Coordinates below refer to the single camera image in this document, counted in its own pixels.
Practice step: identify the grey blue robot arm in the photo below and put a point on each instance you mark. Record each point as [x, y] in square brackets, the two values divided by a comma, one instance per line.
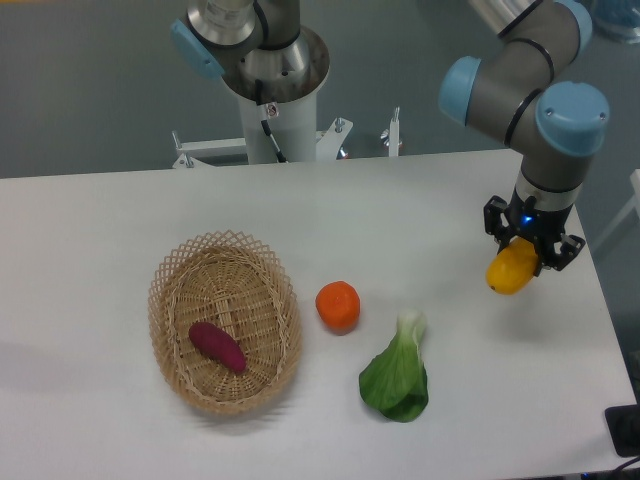
[514, 98]

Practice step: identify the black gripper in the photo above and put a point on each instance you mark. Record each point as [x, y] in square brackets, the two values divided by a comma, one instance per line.
[544, 229]

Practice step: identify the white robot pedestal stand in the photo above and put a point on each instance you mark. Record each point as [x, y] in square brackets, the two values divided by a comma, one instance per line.
[276, 92]

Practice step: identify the black device at table edge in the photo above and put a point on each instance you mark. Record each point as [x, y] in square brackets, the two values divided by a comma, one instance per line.
[623, 425]

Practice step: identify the yellow mango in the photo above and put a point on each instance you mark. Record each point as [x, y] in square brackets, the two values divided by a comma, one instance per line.
[512, 268]

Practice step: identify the orange fruit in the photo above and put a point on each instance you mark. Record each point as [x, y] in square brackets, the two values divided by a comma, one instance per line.
[338, 306]

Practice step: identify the green bok choy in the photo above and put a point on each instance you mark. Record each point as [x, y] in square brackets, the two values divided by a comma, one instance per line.
[395, 382]

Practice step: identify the woven wicker basket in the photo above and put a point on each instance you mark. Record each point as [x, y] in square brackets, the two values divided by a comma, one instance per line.
[236, 282]

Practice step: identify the purple sweet potato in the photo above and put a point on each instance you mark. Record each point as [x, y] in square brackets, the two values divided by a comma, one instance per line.
[215, 343]

